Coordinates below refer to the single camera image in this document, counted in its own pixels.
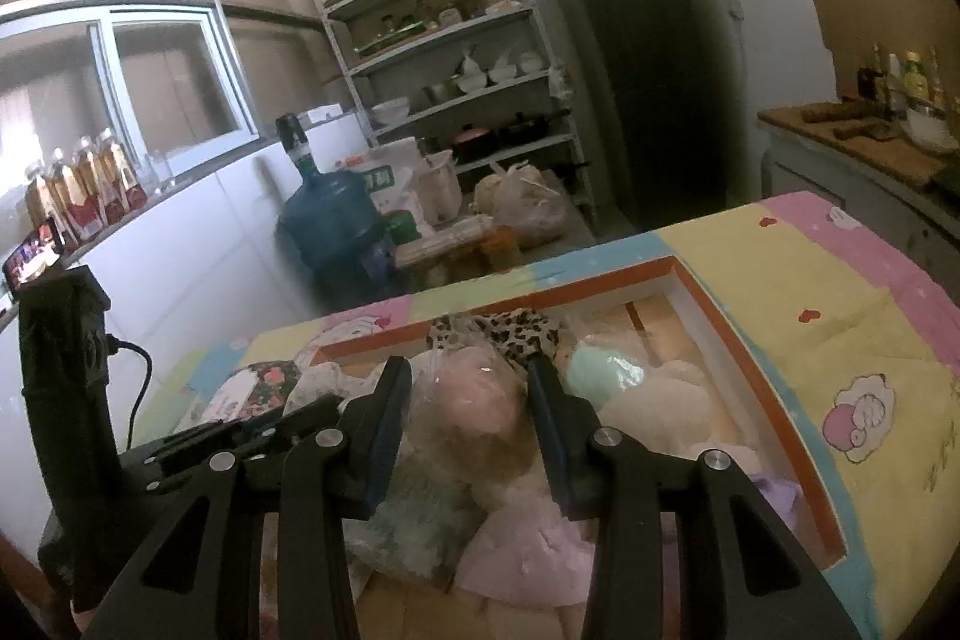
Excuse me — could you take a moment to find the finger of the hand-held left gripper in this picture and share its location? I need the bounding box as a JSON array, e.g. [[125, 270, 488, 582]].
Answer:
[[146, 411, 290, 461], [150, 394, 346, 495]]

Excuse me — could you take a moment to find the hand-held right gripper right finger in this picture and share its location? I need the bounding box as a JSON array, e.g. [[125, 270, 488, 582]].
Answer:
[[527, 356, 860, 640]]

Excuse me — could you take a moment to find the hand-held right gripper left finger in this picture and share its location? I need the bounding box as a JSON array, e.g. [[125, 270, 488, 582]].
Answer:
[[112, 355, 413, 640]]

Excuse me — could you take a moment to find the teal soft packet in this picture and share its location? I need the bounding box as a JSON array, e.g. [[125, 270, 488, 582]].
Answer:
[[360, 452, 488, 588]]

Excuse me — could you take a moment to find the pink plush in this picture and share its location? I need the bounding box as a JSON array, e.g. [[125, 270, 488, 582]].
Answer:
[[409, 340, 537, 483]]

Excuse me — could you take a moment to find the green round cushion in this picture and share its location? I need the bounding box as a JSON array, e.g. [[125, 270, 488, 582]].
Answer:
[[562, 344, 646, 397]]

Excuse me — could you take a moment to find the pink cloth packet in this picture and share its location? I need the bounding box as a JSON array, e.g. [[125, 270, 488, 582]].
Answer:
[[454, 497, 601, 607]]

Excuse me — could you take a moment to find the cream teddy bear purple dress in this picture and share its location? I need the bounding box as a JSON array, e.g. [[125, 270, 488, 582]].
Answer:
[[596, 359, 803, 536]]

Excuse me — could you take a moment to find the orange-rimmed cardboard box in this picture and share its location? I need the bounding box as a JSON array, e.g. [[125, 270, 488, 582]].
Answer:
[[247, 256, 852, 640]]

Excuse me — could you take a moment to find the smartphone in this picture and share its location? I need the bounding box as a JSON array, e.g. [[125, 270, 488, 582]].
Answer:
[[2, 216, 65, 300]]

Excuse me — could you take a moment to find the blue water jug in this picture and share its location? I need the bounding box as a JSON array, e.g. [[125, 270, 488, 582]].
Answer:
[[277, 167, 395, 304]]

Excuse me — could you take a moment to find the long wrapped bundle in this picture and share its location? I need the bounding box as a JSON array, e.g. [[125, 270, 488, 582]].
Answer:
[[394, 216, 496, 270]]

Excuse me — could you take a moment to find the clear drinking glass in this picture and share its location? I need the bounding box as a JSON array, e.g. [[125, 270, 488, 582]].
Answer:
[[146, 149, 177, 191]]

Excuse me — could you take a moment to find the clear plastic bag of food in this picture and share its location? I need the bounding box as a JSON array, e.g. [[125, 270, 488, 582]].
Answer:
[[472, 160, 571, 247]]

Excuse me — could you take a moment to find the white sack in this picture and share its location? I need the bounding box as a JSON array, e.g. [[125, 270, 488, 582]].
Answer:
[[360, 137, 421, 214]]

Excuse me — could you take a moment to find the black water pump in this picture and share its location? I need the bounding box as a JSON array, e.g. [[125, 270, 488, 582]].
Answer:
[[275, 113, 316, 176]]

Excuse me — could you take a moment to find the red pot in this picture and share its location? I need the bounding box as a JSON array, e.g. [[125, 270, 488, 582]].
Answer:
[[450, 124, 496, 161]]

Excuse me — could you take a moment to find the black pot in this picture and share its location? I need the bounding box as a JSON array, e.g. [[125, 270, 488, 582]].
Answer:
[[499, 115, 548, 150]]

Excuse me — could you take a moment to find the sliding window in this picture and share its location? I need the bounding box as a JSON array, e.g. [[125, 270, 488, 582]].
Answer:
[[0, 2, 262, 191]]

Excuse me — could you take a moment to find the dark refrigerator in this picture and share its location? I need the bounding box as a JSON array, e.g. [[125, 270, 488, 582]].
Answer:
[[551, 0, 740, 232]]

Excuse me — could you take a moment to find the white shelf rack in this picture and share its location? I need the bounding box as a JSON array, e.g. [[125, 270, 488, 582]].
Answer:
[[322, 0, 593, 221]]

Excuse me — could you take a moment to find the wooden-top counter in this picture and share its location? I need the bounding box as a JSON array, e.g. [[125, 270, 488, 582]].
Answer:
[[757, 100, 960, 251]]

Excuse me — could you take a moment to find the dark sauce bottle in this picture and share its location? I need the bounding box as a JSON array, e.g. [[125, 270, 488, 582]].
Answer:
[[859, 44, 886, 101]]

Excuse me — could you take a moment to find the white bowl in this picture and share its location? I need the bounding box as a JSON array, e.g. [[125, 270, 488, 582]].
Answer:
[[904, 104, 960, 150]]

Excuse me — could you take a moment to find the yellow-green bottle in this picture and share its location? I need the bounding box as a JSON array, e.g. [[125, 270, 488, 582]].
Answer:
[[900, 51, 931, 105]]

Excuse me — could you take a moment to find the black cable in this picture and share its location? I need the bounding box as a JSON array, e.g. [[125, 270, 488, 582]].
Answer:
[[107, 334, 155, 453]]

